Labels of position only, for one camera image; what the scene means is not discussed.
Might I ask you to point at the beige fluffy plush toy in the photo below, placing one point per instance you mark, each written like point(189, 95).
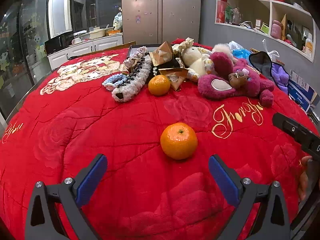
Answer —
point(222, 48)

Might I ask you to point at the glass sliding door with stickers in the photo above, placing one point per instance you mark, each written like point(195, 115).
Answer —
point(25, 42)

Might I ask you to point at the cream basin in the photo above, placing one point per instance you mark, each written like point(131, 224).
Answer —
point(97, 33)

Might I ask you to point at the grey white knitted scrunchie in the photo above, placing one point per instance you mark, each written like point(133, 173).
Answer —
point(135, 85)

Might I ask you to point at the blue and white cardboard box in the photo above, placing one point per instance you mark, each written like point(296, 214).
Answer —
point(301, 90)

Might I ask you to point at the dark kitchen window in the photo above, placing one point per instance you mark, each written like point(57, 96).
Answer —
point(95, 7)

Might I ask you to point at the dark grey cloth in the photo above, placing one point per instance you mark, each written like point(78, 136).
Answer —
point(261, 62)

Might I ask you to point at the mandarin orange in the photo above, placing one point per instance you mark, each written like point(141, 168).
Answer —
point(159, 85)
point(178, 141)

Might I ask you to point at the cream lace scrunchie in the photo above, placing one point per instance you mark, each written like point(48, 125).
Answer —
point(185, 43)

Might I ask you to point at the black framed tray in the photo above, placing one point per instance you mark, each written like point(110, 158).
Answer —
point(132, 48)

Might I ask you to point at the white wall shelf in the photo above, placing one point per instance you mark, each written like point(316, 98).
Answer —
point(270, 2)

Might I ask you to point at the white mug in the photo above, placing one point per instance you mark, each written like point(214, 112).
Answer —
point(76, 40)

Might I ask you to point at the purple knitted scrunchie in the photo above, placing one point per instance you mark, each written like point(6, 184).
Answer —
point(135, 58)

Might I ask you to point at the pink plush bear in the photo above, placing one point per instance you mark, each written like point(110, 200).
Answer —
point(225, 65)

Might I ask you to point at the person's right hand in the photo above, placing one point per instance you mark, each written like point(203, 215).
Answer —
point(302, 185)

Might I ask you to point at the orange snack bag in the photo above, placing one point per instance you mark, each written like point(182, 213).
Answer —
point(113, 32)

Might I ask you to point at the blue knitted scrunchie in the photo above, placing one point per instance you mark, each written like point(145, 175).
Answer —
point(112, 80)

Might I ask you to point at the black microwave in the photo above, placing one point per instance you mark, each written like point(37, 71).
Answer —
point(58, 43)

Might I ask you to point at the glass bottles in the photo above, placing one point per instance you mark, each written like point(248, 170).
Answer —
point(236, 16)

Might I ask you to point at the white plush lamb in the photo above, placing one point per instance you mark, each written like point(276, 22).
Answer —
point(193, 60)

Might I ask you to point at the blue plastic bag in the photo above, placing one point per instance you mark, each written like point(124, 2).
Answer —
point(241, 54)

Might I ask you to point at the brown triangular snack packet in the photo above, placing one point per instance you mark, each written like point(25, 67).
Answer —
point(175, 78)

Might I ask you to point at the clear plastic bag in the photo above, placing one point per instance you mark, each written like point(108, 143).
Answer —
point(236, 45)

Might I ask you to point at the pink container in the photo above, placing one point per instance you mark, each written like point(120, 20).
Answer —
point(276, 28)

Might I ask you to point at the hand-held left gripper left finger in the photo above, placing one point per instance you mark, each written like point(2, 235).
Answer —
point(92, 180)

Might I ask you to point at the silver refrigerator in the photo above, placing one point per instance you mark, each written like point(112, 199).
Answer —
point(160, 12)

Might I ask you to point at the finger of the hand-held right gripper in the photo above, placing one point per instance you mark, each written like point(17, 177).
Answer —
point(287, 127)

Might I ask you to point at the red printed blanket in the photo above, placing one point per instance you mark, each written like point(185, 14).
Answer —
point(125, 142)

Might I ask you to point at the red gift box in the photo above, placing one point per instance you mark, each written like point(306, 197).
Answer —
point(222, 11)

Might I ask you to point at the purple cloth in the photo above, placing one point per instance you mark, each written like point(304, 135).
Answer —
point(281, 76)

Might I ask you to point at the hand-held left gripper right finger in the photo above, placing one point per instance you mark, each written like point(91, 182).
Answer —
point(223, 180)

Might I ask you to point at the white kitchen cabinet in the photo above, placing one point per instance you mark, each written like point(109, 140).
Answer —
point(82, 50)

